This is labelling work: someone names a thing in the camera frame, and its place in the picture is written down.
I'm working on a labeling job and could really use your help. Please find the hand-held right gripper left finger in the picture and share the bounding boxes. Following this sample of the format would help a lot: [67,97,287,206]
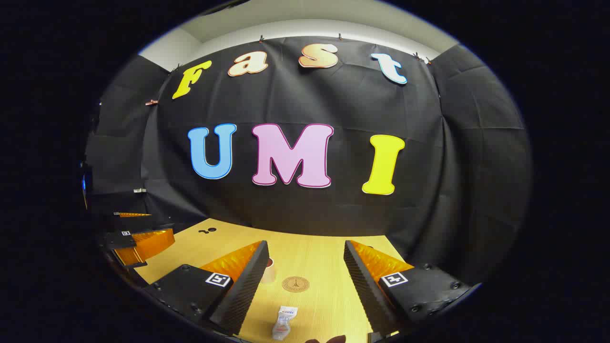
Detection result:
[143,240,270,336]

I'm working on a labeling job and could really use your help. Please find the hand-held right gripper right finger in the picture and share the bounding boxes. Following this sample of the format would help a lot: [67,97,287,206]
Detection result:
[343,240,482,341]

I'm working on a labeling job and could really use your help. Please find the beige cup with wooden handle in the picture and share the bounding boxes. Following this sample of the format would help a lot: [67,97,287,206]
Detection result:
[260,257,277,284]

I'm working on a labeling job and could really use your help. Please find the white toothpaste tube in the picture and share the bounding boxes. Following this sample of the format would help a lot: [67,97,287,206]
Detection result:
[272,305,299,341]

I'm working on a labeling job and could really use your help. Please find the round brown coaster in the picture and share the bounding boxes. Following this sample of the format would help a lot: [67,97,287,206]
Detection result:
[282,276,310,293]

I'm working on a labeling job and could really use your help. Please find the wooden desktop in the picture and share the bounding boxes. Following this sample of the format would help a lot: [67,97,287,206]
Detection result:
[135,218,415,343]

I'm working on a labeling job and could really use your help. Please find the black backdrop cloth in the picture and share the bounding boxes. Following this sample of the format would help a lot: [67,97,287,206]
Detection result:
[85,36,532,286]

